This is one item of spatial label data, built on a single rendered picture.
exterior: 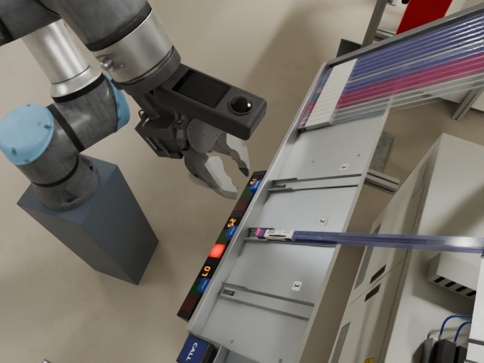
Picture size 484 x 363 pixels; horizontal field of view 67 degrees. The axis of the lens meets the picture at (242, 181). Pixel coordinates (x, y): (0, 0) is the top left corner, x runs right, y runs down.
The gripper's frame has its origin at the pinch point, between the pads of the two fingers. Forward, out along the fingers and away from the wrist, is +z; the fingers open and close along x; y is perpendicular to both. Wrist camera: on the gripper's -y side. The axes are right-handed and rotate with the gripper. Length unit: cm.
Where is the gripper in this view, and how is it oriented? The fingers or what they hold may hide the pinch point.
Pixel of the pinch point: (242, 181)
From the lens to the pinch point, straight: 51.2
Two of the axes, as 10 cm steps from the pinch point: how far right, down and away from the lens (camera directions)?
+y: -8.0, -0.9, 6.0
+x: -4.3, 7.8, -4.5
